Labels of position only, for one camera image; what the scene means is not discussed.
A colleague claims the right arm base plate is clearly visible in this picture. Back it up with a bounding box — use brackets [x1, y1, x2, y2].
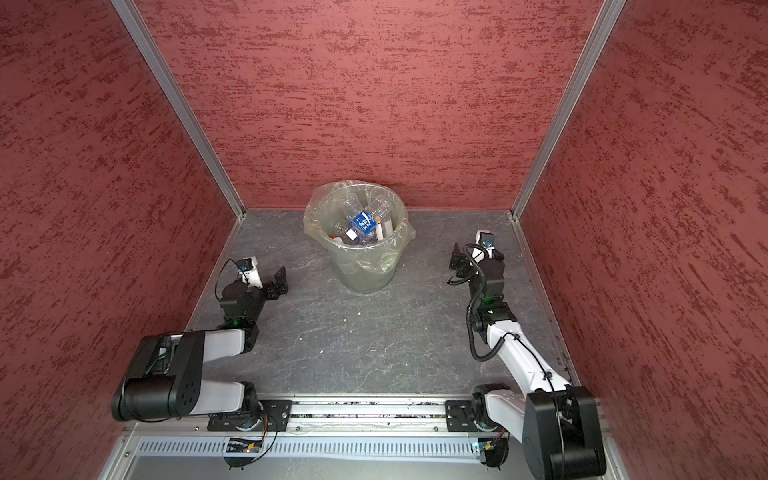
[445, 394, 525, 437]

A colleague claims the clear plastic bin liner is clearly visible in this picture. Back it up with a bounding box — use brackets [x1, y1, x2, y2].
[303, 179, 416, 274]

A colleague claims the right aluminium corner post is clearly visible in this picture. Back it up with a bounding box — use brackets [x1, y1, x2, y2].
[511, 0, 626, 222]

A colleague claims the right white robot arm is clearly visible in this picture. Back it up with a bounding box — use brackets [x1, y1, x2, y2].
[448, 231, 607, 479]

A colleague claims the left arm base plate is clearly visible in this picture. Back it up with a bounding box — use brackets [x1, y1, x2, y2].
[207, 399, 293, 433]

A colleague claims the aluminium corner post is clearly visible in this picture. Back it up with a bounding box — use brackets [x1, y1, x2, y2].
[511, 0, 626, 222]
[111, 0, 247, 220]

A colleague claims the small blue label bottle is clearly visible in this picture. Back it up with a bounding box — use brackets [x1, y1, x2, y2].
[330, 220, 356, 245]

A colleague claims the white slotted cable duct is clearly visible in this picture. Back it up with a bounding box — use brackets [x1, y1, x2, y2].
[135, 436, 479, 463]

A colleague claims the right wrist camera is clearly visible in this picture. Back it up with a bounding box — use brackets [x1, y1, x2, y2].
[472, 230, 495, 262]

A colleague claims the yellow label clear bottle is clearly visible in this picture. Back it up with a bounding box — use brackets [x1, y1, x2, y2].
[377, 213, 395, 240]

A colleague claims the green plastic waste bin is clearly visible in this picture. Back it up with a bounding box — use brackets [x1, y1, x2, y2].
[311, 181, 411, 295]

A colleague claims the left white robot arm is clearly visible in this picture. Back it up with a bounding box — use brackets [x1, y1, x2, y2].
[111, 258, 289, 430]

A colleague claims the left aluminium corner post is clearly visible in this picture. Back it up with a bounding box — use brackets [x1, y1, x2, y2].
[111, 0, 247, 220]

